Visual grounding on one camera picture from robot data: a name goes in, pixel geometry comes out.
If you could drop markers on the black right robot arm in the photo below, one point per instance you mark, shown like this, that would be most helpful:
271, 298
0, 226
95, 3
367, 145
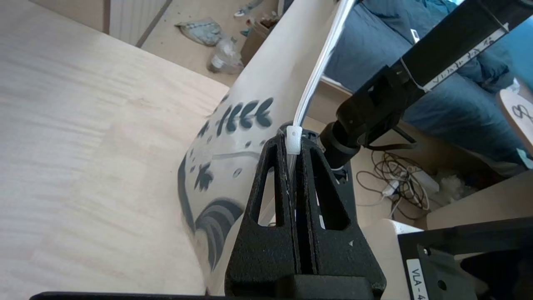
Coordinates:
383, 104

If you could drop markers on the brown cardboard box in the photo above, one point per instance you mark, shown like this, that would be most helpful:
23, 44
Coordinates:
254, 41

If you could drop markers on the round light wooden board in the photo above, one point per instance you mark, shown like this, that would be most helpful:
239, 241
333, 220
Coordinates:
518, 112

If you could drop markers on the clear plastic bottle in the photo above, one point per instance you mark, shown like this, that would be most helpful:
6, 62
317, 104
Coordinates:
227, 56

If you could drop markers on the black robot torso frame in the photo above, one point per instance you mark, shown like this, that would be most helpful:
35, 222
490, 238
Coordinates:
479, 258

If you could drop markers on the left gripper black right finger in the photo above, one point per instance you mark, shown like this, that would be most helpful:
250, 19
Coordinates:
333, 250

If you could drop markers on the white horse-print zipper pouch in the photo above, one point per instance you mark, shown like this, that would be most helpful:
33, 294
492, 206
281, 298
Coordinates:
250, 83

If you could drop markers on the person legs in jeans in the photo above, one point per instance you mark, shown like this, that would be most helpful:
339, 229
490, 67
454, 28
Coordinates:
458, 112

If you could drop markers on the beige box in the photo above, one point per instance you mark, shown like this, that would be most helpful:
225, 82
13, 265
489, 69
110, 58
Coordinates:
483, 200

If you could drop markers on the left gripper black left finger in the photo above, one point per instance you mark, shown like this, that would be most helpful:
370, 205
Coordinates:
266, 250

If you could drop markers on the white power strip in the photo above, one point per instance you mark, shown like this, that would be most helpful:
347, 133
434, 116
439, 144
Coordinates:
418, 179

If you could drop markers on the grey object on floor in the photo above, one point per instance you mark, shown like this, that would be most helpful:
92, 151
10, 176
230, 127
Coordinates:
202, 31

